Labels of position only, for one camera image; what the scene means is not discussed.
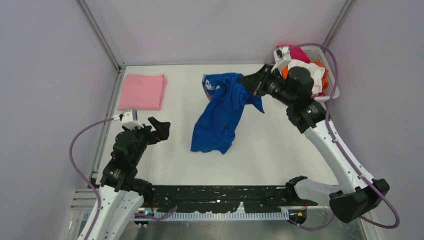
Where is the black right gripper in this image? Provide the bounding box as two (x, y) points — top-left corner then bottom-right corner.
(238, 63), (296, 106)

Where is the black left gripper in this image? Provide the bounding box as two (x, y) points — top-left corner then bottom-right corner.
(123, 116), (170, 164)

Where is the blue printed t shirt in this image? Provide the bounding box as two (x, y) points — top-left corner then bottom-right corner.
(190, 72), (265, 155)

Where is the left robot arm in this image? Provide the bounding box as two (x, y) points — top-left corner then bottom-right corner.
(77, 111), (171, 240)

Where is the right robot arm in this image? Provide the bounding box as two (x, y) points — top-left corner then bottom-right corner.
(238, 64), (390, 223)

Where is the orange t shirt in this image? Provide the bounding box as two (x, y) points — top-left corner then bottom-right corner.
(281, 59), (329, 95)

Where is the folded pink t shirt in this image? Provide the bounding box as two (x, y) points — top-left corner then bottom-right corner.
(117, 74), (167, 111)

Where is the magenta t shirt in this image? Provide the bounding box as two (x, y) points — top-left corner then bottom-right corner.
(290, 48), (326, 98)

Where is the white t shirt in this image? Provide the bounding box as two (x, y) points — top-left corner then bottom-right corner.
(287, 59), (326, 95)

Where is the white plastic basket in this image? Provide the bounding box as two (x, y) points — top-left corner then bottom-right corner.
(273, 45), (340, 102)

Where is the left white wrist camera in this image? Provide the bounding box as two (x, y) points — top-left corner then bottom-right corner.
(112, 109), (143, 130)

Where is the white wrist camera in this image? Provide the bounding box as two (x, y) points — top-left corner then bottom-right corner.
(271, 46), (292, 72)
(112, 109), (143, 130)

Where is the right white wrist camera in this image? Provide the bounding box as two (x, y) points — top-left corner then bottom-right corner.
(271, 46), (292, 72)

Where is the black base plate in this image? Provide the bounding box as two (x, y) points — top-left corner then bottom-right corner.
(142, 185), (317, 214)

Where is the white slotted cable duct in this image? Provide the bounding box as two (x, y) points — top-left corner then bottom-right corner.
(130, 211), (291, 222)

